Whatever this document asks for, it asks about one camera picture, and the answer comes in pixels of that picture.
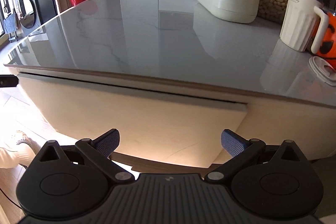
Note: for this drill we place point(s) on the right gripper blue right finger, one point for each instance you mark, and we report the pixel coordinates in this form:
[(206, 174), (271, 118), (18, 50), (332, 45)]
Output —
[(242, 151)]

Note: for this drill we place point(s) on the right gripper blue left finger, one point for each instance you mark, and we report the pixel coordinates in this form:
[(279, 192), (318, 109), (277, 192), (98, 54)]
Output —
[(98, 151)]

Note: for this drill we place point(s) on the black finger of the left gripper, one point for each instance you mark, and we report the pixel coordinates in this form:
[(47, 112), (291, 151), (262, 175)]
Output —
[(8, 81)]

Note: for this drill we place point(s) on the wooden drawer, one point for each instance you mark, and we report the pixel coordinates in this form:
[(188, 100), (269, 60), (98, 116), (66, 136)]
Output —
[(154, 126)]

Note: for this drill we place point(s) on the washing machine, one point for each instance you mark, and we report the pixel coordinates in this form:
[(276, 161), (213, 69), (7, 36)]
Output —
[(28, 15)]

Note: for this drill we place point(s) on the white plastic lid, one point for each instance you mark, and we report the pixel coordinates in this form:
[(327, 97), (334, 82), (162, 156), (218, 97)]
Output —
[(323, 70)]

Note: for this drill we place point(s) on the orange black kettle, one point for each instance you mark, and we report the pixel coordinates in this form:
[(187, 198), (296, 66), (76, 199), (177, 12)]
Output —
[(327, 47)]

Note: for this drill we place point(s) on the white ribbed mug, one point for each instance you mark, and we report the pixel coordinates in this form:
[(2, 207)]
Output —
[(299, 23)]

